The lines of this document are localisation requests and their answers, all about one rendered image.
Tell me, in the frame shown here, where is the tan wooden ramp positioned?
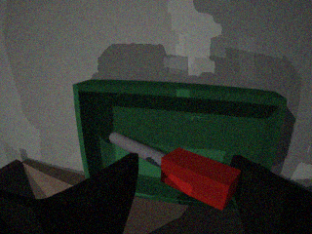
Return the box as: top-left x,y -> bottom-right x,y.
0,159 -> 246,234

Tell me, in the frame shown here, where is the red-headed pin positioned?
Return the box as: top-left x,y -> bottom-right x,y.
109,132 -> 241,211

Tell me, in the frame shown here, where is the green tray rim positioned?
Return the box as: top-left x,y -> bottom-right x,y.
73,79 -> 288,208

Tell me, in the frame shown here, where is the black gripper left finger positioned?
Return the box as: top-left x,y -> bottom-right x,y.
0,153 -> 139,234

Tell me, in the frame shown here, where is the green tray floor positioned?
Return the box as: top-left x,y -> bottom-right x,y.
93,91 -> 270,170

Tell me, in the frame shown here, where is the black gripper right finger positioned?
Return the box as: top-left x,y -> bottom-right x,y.
230,155 -> 312,234

